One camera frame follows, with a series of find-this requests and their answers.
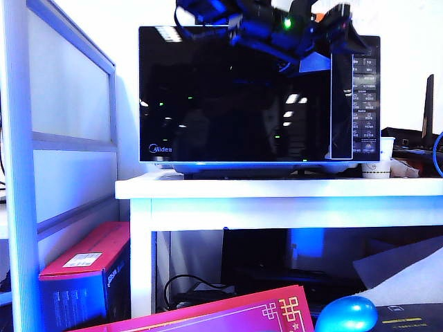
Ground red and blue carton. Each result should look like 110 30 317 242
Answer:
38 222 131 329

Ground shiny blue egg-shaped object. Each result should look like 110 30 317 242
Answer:
314 296 379 332

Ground blue cable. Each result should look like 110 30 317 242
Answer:
432 131 443 179

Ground black cable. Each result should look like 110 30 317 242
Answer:
162 275 236 311

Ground black router with antennas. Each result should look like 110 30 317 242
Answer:
380 74 443 153

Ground black Midea microwave oven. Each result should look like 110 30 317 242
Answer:
138 26 381 176

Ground white framed office partition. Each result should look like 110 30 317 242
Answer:
0 0 120 332

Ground white table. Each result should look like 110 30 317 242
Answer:
114 172 443 319

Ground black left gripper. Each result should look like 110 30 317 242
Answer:
297 3 368 73

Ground plain white plastic cup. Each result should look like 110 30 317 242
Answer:
379 136 395 162

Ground black box yellow label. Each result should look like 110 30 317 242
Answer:
375 304 443 332

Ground red gift box gold pattern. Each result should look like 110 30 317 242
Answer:
67 285 315 332

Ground printed white paper cup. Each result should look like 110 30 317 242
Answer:
361 163 391 179

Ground white foam sheet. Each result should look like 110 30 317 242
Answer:
352 237 443 307

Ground black flat panel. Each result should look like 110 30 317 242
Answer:
220 228 288 295

